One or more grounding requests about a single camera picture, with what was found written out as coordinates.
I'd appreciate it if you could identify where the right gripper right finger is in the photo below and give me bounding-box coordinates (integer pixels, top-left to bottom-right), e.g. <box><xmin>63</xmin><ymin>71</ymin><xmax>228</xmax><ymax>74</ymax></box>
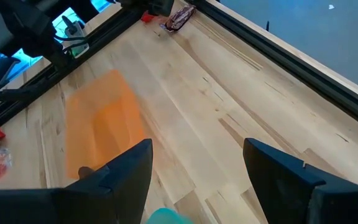
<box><xmin>243</xmin><ymin>138</ymin><xmax>358</xmax><ymax>224</ymax></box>

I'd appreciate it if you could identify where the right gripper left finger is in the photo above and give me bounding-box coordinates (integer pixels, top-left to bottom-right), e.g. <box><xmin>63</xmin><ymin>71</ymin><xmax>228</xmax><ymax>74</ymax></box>
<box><xmin>0</xmin><ymin>138</ymin><xmax>154</xmax><ymax>224</ymax></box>

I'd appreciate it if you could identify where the red candy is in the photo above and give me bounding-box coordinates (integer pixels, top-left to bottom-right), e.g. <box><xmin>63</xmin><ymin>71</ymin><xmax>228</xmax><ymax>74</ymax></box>
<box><xmin>140</xmin><ymin>11</ymin><xmax>158</xmax><ymax>24</ymax></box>

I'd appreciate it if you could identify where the brown chocolate bar wrapper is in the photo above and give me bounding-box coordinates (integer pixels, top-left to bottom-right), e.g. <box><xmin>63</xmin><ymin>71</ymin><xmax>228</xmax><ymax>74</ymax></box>
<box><xmin>159</xmin><ymin>4</ymin><xmax>197</xmax><ymax>34</ymax></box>

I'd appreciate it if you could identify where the teal translucent plastic bin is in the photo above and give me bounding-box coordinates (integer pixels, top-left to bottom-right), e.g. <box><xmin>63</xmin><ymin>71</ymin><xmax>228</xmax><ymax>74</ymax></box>
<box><xmin>146</xmin><ymin>207</ymin><xmax>195</xmax><ymax>224</ymax></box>

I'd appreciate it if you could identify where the orange translucent plastic bin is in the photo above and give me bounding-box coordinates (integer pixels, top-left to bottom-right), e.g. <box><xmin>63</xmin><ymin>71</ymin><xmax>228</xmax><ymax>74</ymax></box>
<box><xmin>64</xmin><ymin>68</ymin><xmax>147</xmax><ymax>180</ymax></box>

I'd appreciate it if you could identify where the white power strip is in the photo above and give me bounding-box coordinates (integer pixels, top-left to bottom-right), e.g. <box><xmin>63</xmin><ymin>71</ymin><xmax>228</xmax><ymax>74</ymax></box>
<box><xmin>62</xmin><ymin>15</ymin><xmax>90</xmax><ymax>59</ymax></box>

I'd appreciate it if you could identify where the black aluminium table frame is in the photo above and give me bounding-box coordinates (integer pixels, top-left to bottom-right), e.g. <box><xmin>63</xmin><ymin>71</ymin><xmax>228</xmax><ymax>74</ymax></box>
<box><xmin>0</xmin><ymin>0</ymin><xmax>358</xmax><ymax>138</ymax></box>

